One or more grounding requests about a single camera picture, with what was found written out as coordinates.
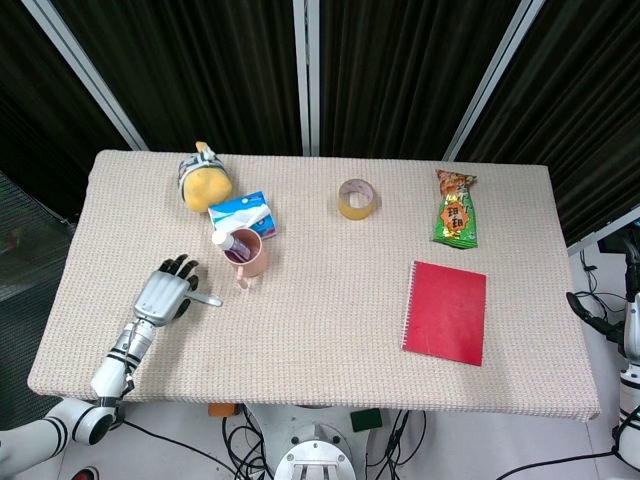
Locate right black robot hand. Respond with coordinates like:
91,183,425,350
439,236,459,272
566,291,626,347

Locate green orange snack bag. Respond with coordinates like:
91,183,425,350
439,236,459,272
432,168,479,251

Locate grey aluminium frame post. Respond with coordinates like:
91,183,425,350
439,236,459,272
22,0,149,151
566,204,640,257
292,0,321,157
442,0,557,163

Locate pink plastic mug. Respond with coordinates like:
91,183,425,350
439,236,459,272
222,228,270,292

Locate yellow plush toy striped hat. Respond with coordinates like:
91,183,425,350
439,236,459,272
177,141,234,214

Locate yellow clear tape roll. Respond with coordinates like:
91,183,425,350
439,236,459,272
336,177,377,221

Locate red spiral notebook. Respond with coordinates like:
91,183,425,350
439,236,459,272
399,259,488,368

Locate black floor cable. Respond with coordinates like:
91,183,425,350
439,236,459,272
492,447,626,480
121,418,251,480

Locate purple toothpaste tube white cap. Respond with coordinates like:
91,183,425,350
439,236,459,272
211,229,252,262

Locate beige waffle tablecloth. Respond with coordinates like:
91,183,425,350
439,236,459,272
27,149,601,422

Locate blue floral tissue pack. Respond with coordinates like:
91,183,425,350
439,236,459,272
207,189,279,242

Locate black mesh panel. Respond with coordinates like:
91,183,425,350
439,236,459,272
0,169,77,304

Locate white robot torso base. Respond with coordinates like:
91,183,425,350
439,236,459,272
243,403,382,480

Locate dark pleated curtain panel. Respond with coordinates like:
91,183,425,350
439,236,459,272
455,0,640,247
49,0,304,157
318,0,532,162
0,0,135,221

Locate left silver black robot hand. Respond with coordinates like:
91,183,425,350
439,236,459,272
130,253,201,329

